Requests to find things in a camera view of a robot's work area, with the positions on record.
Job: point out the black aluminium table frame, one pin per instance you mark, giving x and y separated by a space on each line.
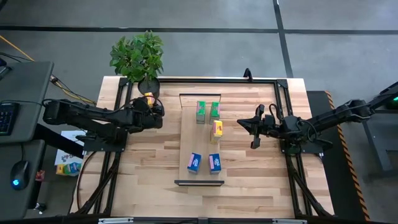
202 80

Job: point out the green Apple Jacks cereal box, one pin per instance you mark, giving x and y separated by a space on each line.
214 112
201 112

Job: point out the black computer mouse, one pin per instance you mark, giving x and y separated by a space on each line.
20 174

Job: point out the black backlit keyboard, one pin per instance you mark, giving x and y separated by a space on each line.
7 119

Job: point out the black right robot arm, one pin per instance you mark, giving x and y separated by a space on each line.
335 117

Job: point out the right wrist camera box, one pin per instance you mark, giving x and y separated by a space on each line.
270 119

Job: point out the green potted plant black pot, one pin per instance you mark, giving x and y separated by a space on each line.
136 57

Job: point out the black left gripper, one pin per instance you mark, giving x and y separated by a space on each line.
146 121

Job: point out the yellow Corn Pops cereal box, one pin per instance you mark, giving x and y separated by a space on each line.
149 97
216 131

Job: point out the black mat hazard-striped edge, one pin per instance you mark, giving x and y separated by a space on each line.
345 193

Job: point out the white printed paper sheet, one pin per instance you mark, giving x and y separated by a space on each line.
62 160

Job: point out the small red packet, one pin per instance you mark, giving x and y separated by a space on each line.
40 175

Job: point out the grey desk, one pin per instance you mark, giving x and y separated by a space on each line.
12 205
28 87

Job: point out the silver metal bracket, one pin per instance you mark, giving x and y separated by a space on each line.
115 220
289 221

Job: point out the black metal stand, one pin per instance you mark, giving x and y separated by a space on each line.
379 149

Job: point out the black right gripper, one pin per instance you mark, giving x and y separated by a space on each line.
272 129

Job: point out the blue Frosted Flakes cereal box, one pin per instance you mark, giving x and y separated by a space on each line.
194 163
215 164

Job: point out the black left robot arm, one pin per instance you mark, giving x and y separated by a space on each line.
81 113

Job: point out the colourful cereal box pack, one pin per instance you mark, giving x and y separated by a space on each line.
70 169

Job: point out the wooden shelf black end brackets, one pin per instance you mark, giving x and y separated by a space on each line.
199 140

